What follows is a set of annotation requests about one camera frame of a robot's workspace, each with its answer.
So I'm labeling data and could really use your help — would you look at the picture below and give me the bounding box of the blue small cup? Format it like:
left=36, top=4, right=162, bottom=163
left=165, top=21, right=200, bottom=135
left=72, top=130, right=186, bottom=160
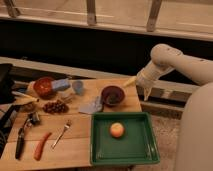
left=72, top=80, right=84, bottom=95

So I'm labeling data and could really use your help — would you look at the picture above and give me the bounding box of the grey blue towel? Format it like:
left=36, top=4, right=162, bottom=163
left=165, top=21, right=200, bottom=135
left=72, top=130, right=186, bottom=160
left=78, top=96, right=103, bottom=114

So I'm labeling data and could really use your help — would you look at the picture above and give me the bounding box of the silver fork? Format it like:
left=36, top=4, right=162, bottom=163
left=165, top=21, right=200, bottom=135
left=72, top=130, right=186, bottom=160
left=51, top=120, right=72, bottom=149

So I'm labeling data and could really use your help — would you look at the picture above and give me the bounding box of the brown round object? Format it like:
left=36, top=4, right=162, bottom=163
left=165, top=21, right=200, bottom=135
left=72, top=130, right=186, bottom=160
left=20, top=103, right=36, bottom=112

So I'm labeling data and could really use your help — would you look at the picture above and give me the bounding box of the peach apple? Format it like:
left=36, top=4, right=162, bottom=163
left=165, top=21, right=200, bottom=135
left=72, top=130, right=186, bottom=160
left=110, top=122, right=125, bottom=138

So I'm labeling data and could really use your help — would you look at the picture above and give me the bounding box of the green square tray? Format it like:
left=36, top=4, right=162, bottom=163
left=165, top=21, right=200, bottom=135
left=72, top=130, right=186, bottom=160
left=90, top=112, right=160, bottom=166

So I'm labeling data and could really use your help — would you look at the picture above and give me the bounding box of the blue sponge block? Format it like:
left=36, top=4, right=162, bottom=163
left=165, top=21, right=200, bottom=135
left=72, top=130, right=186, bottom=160
left=51, top=79, right=70, bottom=91

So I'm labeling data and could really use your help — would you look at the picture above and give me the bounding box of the banana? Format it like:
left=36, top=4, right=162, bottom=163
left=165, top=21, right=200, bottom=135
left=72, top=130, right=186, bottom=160
left=12, top=91, right=39, bottom=102

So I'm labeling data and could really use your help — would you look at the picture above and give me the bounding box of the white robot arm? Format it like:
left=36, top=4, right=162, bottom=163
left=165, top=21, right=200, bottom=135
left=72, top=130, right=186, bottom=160
left=124, top=44, right=213, bottom=171

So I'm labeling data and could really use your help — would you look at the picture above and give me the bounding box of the red bowl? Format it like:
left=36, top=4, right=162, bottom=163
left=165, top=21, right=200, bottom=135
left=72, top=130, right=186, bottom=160
left=33, top=77, right=54, bottom=99

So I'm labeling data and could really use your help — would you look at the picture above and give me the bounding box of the red chili pepper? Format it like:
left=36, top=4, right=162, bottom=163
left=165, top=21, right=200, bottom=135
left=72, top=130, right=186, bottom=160
left=33, top=132, right=52, bottom=161

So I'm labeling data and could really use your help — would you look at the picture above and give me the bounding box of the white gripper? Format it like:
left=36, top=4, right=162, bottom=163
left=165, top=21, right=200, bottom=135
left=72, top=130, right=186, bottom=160
left=123, top=61, right=173, bottom=101

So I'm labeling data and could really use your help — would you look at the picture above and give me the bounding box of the bunch of dark grapes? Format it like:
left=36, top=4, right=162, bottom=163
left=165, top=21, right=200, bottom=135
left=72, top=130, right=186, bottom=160
left=43, top=100, right=69, bottom=114

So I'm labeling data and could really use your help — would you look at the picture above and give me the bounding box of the dark maroon bowl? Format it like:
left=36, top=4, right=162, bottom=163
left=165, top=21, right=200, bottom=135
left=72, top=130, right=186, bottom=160
left=101, top=86, right=125, bottom=107

